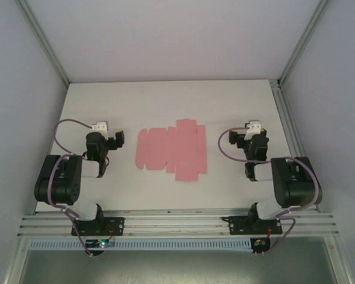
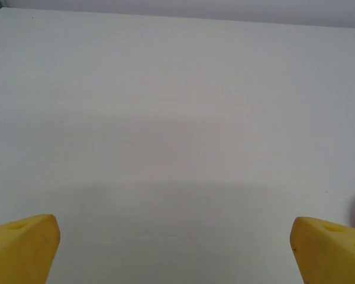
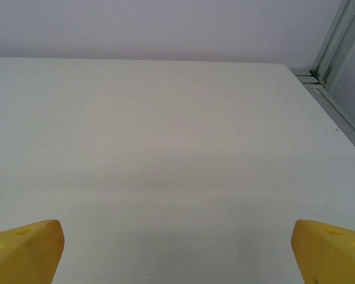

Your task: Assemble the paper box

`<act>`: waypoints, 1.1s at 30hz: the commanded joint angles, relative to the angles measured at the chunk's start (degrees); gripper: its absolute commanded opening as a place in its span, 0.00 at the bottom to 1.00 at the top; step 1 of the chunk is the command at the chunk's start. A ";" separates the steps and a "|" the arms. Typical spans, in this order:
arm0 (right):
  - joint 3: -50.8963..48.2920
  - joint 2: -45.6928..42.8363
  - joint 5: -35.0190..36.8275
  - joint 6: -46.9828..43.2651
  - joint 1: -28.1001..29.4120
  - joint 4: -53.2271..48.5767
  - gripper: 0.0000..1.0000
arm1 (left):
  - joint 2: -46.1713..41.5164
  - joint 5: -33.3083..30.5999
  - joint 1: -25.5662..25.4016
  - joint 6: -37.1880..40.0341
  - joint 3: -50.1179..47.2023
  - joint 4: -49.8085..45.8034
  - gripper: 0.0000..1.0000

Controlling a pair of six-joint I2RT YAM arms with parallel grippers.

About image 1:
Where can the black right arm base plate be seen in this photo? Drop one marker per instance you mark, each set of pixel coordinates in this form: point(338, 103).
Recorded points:
point(236, 226)

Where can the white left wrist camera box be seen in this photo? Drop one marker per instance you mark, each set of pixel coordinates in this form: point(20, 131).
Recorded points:
point(100, 127)

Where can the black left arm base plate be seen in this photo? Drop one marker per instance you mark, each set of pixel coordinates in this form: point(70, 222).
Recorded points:
point(115, 222)

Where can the aluminium mounting rail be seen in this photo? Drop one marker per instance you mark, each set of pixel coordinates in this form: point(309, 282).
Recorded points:
point(171, 229)

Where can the left circuit board green light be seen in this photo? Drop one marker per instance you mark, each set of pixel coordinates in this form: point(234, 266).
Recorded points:
point(102, 243)

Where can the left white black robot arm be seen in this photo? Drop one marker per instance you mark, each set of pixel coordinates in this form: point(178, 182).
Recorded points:
point(62, 183)

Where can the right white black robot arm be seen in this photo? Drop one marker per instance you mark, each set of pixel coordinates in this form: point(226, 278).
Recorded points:
point(296, 183)

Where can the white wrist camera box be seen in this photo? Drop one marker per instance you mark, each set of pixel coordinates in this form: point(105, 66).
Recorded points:
point(100, 127)
point(253, 128)

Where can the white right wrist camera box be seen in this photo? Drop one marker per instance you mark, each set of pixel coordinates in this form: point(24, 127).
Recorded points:
point(253, 128)

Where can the black round mount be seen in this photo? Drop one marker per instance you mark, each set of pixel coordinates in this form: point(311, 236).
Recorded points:
point(94, 252)
point(268, 245)

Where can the pink paper box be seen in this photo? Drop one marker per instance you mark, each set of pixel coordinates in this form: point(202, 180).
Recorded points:
point(171, 148)

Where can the aluminium side rail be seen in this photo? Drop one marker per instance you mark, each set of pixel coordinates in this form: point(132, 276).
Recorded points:
point(287, 118)

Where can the right circuit board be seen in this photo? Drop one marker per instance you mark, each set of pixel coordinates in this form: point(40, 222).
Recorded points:
point(258, 243)

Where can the aluminium frame leg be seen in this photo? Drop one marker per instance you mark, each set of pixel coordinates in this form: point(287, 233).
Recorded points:
point(341, 263)
point(14, 263)

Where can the aluminium frame post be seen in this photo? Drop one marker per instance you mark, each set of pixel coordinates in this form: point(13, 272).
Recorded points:
point(44, 41)
point(304, 38)

